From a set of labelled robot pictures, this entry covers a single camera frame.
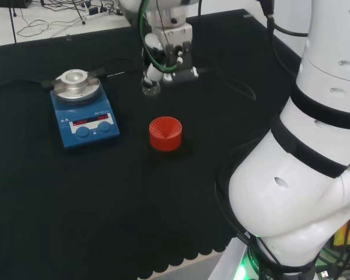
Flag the thin black cable loop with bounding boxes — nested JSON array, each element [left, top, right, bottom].
[[197, 66, 257, 102]]

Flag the red ribbed flask ring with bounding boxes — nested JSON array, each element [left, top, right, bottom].
[[148, 116, 184, 153]]

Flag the black box device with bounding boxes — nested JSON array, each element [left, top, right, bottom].
[[0, 0, 33, 9]]

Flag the blue-base heater with steel block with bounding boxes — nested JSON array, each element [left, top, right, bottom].
[[41, 68, 121, 151]]

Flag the black bench cloth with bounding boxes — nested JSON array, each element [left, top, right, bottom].
[[0, 8, 303, 280]]

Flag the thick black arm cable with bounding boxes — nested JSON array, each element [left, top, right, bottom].
[[255, 0, 310, 38]]

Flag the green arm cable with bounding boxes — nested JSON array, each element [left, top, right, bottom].
[[137, 0, 179, 74]]

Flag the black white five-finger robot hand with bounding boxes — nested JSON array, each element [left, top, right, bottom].
[[142, 22, 200, 89]]

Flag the white power strip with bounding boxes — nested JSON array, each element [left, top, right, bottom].
[[85, 10, 127, 20]]

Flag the black heater cable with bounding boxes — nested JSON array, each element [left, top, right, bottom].
[[100, 57, 145, 77]]

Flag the thin black tangled cable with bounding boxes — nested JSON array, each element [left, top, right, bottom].
[[16, 0, 92, 39]]

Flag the yellow stop button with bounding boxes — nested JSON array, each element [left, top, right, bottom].
[[333, 215, 350, 249]]

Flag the clear glass round-bottom flask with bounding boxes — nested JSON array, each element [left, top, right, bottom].
[[141, 78, 162, 98]]

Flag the black tripod leg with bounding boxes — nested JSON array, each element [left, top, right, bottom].
[[8, 0, 18, 45]]

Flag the pale board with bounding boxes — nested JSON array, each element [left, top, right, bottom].
[[206, 235, 249, 280]]

